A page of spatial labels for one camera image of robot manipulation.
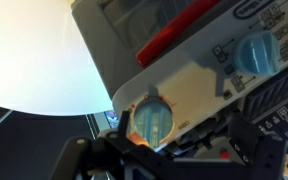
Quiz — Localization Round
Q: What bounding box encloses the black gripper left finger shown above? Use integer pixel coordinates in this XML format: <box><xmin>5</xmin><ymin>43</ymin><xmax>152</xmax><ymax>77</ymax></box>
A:
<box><xmin>117</xmin><ymin>109</ymin><xmax>132</xmax><ymax>141</ymax></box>

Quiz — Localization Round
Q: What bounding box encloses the grey toy stove oven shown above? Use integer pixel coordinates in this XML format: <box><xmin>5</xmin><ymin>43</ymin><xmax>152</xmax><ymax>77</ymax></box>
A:
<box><xmin>71</xmin><ymin>0</ymin><xmax>288</xmax><ymax>171</ymax></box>

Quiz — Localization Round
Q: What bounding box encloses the red oven door handle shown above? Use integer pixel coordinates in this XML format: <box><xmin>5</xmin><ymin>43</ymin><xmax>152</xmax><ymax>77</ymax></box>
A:
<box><xmin>135</xmin><ymin>0</ymin><xmax>222</xmax><ymax>68</ymax></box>

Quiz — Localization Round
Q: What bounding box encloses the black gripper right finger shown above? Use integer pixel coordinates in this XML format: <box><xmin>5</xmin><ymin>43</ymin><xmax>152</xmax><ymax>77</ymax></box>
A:
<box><xmin>229</xmin><ymin>112</ymin><xmax>285</xmax><ymax>158</ymax></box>

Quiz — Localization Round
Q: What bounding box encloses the white round pedestal table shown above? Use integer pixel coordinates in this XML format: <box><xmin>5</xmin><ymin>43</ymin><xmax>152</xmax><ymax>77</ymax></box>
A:
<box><xmin>0</xmin><ymin>0</ymin><xmax>115</xmax><ymax>117</ymax></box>

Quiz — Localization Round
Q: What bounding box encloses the grey toy oven door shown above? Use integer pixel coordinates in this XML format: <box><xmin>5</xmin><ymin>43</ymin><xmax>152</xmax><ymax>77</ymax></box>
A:
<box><xmin>71</xmin><ymin>0</ymin><xmax>232</xmax><ymax>101</ymax></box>

